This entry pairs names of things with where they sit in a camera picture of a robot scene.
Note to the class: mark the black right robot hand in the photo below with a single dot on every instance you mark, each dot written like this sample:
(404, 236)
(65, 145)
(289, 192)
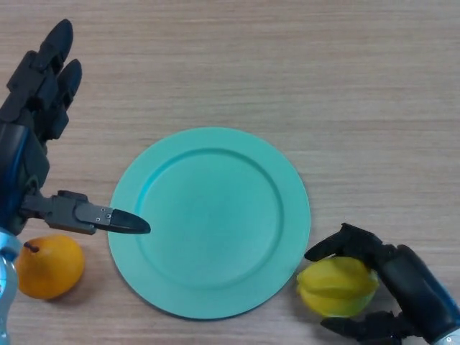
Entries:
(413, 287)

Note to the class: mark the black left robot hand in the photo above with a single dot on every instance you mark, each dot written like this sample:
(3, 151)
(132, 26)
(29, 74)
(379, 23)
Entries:
(25, 161)

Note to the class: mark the yellow starfruit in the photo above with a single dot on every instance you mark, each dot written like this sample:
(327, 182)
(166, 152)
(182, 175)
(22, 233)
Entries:
(338, 287)

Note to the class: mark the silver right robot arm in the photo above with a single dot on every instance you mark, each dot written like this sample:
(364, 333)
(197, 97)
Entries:
(451, 338)

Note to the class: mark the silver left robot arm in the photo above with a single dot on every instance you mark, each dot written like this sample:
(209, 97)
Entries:
(7, 287)

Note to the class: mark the teal round plate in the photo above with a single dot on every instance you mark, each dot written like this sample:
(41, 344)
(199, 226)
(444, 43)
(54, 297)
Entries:
(208, 230)

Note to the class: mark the orange pear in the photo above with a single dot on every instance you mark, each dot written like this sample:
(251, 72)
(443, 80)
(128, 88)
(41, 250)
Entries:
(50, 269)

